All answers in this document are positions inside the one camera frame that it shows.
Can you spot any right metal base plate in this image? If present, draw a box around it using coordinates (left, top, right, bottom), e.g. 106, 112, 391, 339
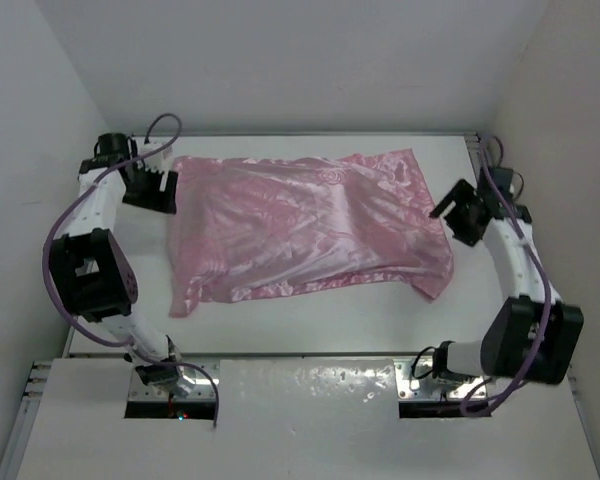
394, 357, 484, 402

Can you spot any white front cover panel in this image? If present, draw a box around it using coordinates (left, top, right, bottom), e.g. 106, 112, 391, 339
19, 359, 597, 479

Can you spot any metal base plate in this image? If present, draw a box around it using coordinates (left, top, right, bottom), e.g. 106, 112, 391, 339
394, 357, 484, 402
128, 365, 219, 402

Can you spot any aluminium frame rail left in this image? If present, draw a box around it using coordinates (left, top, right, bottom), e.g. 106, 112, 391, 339
0, 361, 52, 480

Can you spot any pink pillowcase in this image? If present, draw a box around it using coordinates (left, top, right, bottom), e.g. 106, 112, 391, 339
167, 149, 454, 318

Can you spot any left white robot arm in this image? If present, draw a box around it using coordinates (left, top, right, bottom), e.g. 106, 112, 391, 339
43, 136, 472, 357

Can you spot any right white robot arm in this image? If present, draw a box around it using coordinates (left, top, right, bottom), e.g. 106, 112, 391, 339
430, 167, 584, 385

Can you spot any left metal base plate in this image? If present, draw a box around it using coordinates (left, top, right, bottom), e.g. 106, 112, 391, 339
128, 365, 219, 402

